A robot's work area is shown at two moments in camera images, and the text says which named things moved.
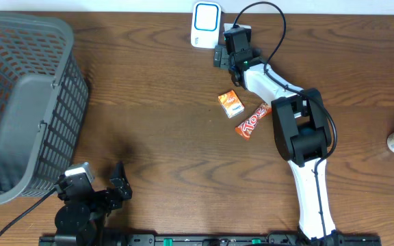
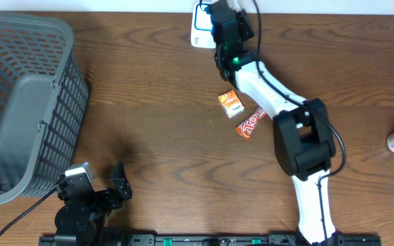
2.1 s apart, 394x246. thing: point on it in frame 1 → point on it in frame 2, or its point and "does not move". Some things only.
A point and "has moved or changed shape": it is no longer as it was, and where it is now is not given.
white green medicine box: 228,26 has moved or changed shape
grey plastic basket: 33,101 does not move
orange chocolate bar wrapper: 245,130 does not move
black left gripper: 120,182 does not move
